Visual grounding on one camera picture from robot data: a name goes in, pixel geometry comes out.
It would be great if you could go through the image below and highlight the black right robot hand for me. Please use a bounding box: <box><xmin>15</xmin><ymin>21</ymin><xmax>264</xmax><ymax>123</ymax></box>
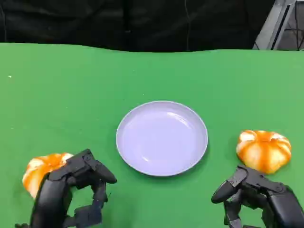
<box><xmin>210</xmin><ymin>165</ymin><xmax>304</xmax><ymax>228</ymax></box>

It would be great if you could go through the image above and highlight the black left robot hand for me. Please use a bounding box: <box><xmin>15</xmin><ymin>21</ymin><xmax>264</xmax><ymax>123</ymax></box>
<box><xmin>29</xmin><ymin>148</ymin><xmax>118</xmax><ymax>228</ymax></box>

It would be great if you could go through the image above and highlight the green table cloth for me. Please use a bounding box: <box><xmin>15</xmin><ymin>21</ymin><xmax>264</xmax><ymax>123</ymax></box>
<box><xmin>0</xmin><ymin>42</ymin><xmax>304</xmax><ymax>228</ymax></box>

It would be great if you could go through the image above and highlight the lilac plate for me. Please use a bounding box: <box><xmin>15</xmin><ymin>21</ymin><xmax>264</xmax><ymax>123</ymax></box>
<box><xmin>115</xmin><ymin>100</ymin><xmax>209</xmax><ymax>177</ymax></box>

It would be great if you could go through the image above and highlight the black backdrop curtain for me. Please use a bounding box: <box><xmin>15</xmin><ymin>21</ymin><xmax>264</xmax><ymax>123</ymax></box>
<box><xmin>0</xmin><ymin>0</ymin><xmax>278</xmax><ymax>53</ymax></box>

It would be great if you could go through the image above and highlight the grey metal frame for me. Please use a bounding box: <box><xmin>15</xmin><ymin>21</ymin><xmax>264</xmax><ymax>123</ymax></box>
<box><xmin>252</xmin><ymin>0</ymin><xmax>304</xmax><ymax>52</ymax></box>

